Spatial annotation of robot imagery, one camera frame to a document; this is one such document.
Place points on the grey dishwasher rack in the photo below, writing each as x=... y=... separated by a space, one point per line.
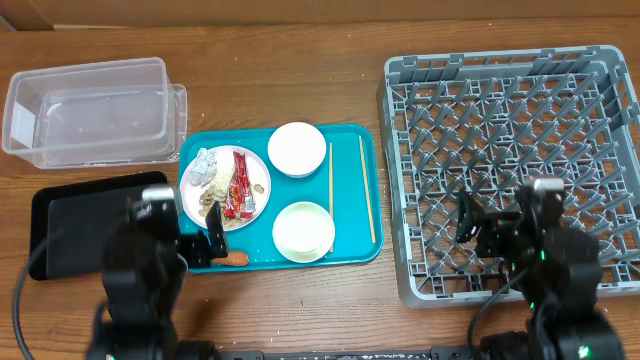
x=485 y=122

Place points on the orange carrot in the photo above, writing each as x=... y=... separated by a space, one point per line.
x=234 y=259

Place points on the clear plastic bin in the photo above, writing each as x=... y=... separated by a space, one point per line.
x=115 y=113

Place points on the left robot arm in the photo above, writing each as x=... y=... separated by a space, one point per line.
x=143 y=268

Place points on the light green cup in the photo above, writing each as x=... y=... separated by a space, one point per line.
x=303 y=232

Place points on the wooden chopstick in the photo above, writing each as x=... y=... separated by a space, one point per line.
x=366 y=190
x=331 y=182

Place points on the white tissue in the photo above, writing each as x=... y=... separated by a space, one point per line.
x=203 y=168

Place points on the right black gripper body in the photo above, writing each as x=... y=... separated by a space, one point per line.
x=497 y=242

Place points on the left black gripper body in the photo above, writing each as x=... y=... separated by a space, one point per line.
x=195 y=252

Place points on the pile of peanuts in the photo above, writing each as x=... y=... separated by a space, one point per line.
x=213 y=194

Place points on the pile of rice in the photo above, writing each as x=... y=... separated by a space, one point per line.
x=223 y=177

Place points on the black tray bin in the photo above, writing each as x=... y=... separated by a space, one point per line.
x=75 y=221

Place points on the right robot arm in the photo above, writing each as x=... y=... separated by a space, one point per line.
x=555 y=267

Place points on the teal serving tray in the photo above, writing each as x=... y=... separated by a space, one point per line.
x=352 y=242

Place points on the pink bowl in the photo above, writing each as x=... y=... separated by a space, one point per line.
x=297 y=149

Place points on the white round plate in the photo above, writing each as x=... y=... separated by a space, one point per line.
x=258 y=174

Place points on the red snack wrapper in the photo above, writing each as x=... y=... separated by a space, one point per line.
x=240 y=202

